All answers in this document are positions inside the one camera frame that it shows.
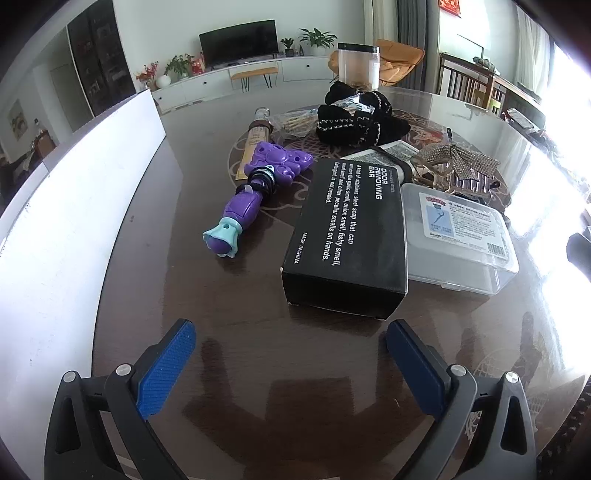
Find black knit sock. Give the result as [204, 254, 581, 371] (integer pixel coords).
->
[324, 83, 393, 117]
[315, 105, 413, 149]

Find white labelled tube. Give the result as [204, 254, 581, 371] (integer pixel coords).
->
[369, 142, 419, 184]

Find large potted green plant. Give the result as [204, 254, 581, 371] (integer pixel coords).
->
[298, 28, 338, 57]

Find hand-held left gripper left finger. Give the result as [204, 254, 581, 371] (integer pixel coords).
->
[44, 318, 197, 480]

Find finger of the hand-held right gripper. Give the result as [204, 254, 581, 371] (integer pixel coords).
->
[566, 228, 591, 278]

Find wooden stool with hairpin legs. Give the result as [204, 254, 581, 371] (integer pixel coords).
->
[230, 66, 280, 93]

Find purple toy wand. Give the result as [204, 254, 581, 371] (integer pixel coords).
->
[202, 141, 315, 258]

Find red flowers in white vase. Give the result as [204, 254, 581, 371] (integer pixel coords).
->
[135, 62, 171, 90]

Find bushy potted plant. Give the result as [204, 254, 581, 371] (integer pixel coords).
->
[164, 54, 195, 84]

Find orange lounge chair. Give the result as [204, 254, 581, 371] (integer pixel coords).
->
[329, 39, 426, 88]

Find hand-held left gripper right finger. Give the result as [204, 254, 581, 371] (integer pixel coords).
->
[386, 319, 539, 480]

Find clear plastic lidded box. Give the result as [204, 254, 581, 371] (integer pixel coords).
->
[400, 182, 520, 296]

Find grey curtain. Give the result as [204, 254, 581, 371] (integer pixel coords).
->
[397, 0, 441, 90]

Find framed wall picture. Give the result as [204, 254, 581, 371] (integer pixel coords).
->
[9, 99, 28, 141]

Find white cardboard box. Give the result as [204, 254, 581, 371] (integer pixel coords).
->
[0, 89, 167, 480]

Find wooden slatted chair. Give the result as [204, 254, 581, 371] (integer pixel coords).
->
[438, 52, 506, 114]

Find dark glass display cabinet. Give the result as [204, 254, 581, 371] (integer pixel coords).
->
[67, 0, 137, 118]

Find clear plastic packet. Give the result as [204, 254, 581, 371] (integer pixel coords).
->
[335, 93, 374, 116]

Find clear jar with black lid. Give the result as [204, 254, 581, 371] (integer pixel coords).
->
[336, 42, 381, 88]

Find gold cosmetic tube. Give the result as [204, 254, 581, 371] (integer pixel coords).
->
[235, 107, 273, 181]

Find black printed carton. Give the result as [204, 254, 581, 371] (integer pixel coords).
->
[281, 157, 410, 320]

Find rhinestone hair clip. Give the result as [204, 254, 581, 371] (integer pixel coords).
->
[410, 143, 502, 200]

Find bag of cotton swabs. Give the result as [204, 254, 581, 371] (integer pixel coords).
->
[270, 110, 324, 139]

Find black television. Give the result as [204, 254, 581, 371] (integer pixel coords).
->
[199, 19, 279, 70]

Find white television cabinet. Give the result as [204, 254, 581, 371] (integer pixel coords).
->
[150, 53, 342, 114]

